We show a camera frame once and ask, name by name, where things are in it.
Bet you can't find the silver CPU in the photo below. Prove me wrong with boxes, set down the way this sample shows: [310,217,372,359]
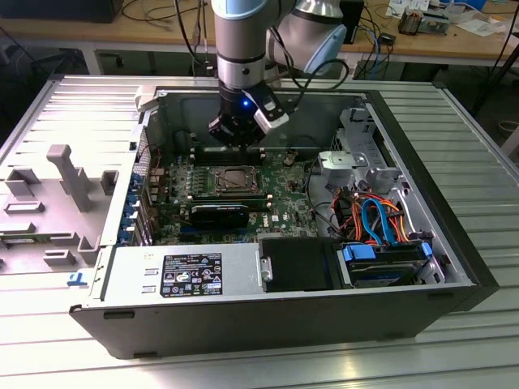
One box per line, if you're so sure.
[224,169,249,190]

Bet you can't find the metal socket cover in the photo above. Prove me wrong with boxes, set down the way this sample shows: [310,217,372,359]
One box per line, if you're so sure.
[217,165,259,194]

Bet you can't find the CPU socket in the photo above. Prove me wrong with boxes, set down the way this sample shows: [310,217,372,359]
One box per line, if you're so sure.
[212,164,263,195]

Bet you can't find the grey case latch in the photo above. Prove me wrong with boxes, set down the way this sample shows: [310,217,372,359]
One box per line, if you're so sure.
[134,83,169,113]

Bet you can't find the green motherboard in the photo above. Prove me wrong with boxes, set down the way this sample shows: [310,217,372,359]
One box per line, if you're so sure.
[148,152,325,246]

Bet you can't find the black graphics card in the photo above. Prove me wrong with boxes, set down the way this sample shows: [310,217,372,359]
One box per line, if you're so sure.
[189,202,251,230]

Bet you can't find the silver drive cage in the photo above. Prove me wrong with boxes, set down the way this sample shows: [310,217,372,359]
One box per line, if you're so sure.
[318,105,406,195]

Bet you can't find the black box device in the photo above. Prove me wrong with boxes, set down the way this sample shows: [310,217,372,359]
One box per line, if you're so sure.
[346,0,366,45]

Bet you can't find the grey parts rack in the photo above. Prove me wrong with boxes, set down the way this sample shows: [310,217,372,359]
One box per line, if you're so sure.
[0,143,121,276]

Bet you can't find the wooden desk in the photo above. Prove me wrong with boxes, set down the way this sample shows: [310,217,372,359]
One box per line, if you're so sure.
[0,0,519,68]

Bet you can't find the black monitor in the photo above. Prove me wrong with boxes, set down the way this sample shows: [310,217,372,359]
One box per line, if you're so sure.
[0,0,125,24]

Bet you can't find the metal transformer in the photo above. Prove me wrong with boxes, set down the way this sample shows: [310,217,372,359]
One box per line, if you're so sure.
[397,8,426,36]

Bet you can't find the silver power supply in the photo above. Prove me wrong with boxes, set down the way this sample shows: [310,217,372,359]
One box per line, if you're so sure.
[91,242,268,303]

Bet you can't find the blue disk carrier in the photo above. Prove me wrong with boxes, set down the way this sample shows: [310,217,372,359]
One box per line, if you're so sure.
[341,242,435,289]

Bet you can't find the black PC case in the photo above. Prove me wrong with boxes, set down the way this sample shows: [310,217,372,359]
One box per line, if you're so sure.
[67,79,500,361]

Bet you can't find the hard disk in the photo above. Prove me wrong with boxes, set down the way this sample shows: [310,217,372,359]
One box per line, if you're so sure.
[346,259,427,289]

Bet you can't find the white papers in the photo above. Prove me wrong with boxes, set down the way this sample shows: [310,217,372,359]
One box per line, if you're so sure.
[456,11,508,38]

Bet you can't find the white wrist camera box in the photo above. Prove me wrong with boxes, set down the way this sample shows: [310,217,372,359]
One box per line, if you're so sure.
[242,89,290,135]

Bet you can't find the thin red wire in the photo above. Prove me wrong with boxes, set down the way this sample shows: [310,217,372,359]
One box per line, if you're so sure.
[146,144,164,170]

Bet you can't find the black wire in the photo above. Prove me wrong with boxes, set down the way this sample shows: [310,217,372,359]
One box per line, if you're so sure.
[304,160,341,238]

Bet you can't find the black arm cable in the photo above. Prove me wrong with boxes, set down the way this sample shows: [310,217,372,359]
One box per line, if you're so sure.
[265,24,350,118]

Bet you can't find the blue wire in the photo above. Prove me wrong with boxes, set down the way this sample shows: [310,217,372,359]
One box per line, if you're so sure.
[360,197,401,247]

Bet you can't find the orange wire bundle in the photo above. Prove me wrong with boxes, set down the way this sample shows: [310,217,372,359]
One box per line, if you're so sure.
[338,193,410,244]

